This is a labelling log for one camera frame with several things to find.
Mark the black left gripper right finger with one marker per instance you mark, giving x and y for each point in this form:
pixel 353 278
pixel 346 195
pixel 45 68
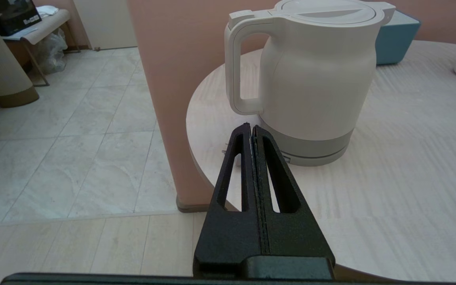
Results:
pixel 295 237

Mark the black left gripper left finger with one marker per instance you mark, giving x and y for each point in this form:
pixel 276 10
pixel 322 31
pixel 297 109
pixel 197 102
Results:
pixel 228 237

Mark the white electric kettle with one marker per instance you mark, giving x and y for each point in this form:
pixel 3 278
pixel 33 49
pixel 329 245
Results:
pixel 315 79

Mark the grey power plug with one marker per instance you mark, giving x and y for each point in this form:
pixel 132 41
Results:
pixel 238 160

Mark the grey round kettle base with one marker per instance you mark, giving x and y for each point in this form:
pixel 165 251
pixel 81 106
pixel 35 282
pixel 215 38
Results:
pixel 315 160

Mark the grey tissue box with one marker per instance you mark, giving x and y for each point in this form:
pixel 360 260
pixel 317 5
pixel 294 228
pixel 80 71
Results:
pixel 394 39

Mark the clear plastic bag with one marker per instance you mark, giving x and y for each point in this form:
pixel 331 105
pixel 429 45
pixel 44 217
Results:
pixel 54 53

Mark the white stool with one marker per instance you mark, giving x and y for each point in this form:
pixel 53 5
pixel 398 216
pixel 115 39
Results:
pixel 50 23

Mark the white folded cloth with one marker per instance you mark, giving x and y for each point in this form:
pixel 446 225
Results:
pixel 48 12

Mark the black box appliance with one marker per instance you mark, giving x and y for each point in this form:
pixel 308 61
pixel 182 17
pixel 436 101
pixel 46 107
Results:
pixel 10 16

